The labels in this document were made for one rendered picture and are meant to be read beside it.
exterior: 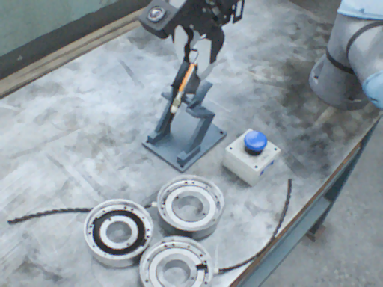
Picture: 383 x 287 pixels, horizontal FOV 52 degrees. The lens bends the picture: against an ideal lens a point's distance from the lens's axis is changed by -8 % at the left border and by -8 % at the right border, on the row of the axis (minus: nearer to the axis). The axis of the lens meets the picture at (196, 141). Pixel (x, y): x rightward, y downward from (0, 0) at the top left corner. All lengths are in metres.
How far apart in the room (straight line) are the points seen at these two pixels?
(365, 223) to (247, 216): 1.14
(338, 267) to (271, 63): 0.91
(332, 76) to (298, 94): 0.09
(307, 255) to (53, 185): 1.12
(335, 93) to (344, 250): 0.90
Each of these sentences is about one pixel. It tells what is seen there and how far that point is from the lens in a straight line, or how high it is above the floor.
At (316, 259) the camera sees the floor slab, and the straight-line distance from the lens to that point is 1.63.
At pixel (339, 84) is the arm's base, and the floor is 0.85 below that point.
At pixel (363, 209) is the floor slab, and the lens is 1.84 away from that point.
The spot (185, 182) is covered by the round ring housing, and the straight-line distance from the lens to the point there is 0.69.
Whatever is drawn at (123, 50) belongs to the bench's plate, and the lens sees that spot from 1.00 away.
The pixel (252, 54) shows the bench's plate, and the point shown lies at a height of 0.80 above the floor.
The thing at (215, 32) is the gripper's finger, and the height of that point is 1.06.
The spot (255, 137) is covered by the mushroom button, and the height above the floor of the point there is 0.87.
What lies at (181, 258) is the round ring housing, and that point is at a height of 0.83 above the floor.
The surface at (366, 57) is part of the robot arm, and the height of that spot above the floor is 0.99.
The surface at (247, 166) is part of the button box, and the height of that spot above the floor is 0.84.
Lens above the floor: 1.38
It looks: 48 degrees down
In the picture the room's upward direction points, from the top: 6 degrees clockwise
